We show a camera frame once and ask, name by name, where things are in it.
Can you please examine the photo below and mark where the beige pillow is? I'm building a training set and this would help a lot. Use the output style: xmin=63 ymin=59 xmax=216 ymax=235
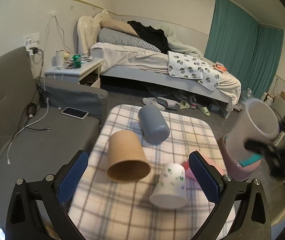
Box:
xmin=100 ymin=18 xmax=139 ymax=37

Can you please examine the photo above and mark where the grey slipper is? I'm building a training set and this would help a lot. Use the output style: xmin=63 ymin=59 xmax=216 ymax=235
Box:
xmin=156 ymin=97 xmax=180 ymax=110
xmin=142 ymin=97 xmax=166 ymax=111

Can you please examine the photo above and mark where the white bed frame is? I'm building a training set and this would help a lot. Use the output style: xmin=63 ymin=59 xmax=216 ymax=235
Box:
xmin=77 ymin=10 xmax=241 ymax=116

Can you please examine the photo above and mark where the white tumbler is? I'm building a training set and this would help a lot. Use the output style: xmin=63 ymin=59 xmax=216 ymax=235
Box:
xmin=55 ymin=50 xmax=65 ymax=67

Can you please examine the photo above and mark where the beige bed sheet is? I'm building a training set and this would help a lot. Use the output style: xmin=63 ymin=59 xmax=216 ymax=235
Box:
xmin=89 ymin=42 xmax=241 ymax=112

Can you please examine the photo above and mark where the light green blanket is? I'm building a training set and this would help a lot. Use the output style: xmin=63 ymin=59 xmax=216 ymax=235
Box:
xmin=156 ymin=22 xmax=207 ymax=59

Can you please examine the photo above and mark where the smartphone on sofa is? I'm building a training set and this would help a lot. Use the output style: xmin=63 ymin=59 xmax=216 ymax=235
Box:
xmin=61 ymin=107 xmax=89 ymax=120

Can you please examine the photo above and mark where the green soda can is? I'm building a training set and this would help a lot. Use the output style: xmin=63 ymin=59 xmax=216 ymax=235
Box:
xmin=72 ymin=54 xmax=81 ymax=69

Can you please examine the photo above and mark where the green slipper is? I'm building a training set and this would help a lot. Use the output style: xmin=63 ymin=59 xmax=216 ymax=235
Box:
xmin=197 ymin=104 xmax=210 ymax=116

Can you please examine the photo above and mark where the teal curtain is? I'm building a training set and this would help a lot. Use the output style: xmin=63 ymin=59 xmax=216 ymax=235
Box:
xmin=204 ymin=0 xmax=284 ymax=98

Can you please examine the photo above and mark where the teal stool cushion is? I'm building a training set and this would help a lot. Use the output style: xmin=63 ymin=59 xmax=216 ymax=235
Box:
xmin=238 ymin=153 xmax=262 ymax=167

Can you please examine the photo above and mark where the black cable bundle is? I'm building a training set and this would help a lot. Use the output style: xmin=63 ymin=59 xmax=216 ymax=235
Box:
xmin=25 ymin=47 xmax=51 ymax=132

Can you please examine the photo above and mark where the wall power outlet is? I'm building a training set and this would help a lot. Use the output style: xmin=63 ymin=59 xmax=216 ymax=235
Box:
xmin=23 ymin=33 xmax=40 ymax=49

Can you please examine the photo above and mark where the white charging cable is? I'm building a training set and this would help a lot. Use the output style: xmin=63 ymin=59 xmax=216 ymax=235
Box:
xmin=6 ymin=97 xmax=50 ymax=165

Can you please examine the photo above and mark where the brown paper cup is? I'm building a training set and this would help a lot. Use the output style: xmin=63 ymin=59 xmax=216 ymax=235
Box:
xmin=107 ymin=130 xmax=151 ymax=183

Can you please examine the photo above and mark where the pink faceted cup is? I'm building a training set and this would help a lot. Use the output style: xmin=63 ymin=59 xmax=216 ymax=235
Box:
xmin=183 ymin=157 xmax=224 ymax=180

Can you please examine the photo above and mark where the grey plastic cup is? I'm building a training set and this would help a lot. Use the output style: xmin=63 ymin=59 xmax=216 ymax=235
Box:
xmin=138 ymin=105 xmax=170 ymax=144

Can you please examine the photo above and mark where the white plastic cup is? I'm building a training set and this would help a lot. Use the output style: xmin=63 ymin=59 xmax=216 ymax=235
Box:
xmin=226 ymin=98 xmax=279 ymax=161

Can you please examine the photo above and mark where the large water bottle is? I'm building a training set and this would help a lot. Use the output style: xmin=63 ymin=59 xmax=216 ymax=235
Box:
xmin=241 ymin=88 xmax=252 ymax=105

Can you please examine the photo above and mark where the checkered pillow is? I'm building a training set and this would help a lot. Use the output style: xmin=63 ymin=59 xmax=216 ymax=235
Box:
xmin=97 ymin=28 xmax=161 ymax=53

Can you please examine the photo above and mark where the grey sofa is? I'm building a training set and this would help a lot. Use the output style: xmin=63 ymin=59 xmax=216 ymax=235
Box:
xmin=0 ymin=47 xmax=108 ymax=228

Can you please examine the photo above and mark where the orange snack packet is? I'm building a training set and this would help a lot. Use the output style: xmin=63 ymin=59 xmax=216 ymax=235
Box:
xmin=213 ymin=62 xmax=227 ymax=73

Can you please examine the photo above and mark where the purple plastic stool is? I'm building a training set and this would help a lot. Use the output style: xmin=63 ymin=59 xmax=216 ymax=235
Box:
xmin=217 ymin=135 xmax=261 ymax=181

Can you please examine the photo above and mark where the floral quilted mat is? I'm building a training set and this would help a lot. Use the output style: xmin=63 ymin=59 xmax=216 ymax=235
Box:
xmin=168 ymin=51 xmax=223 ymax=91

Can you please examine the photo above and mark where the white nightstand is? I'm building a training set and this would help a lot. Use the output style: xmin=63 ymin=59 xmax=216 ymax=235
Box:
xmin=44 ymin=57 xmax=103 ymax=88

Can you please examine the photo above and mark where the white floral paper cup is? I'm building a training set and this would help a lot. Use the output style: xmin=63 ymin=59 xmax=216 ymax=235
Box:
xmin=149 ymin=163 xmax=188 ymax=210

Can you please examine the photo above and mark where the black clothing pile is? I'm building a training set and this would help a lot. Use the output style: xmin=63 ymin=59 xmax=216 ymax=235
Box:
xmin=127 ymin=21 xmax=170 ymax=54

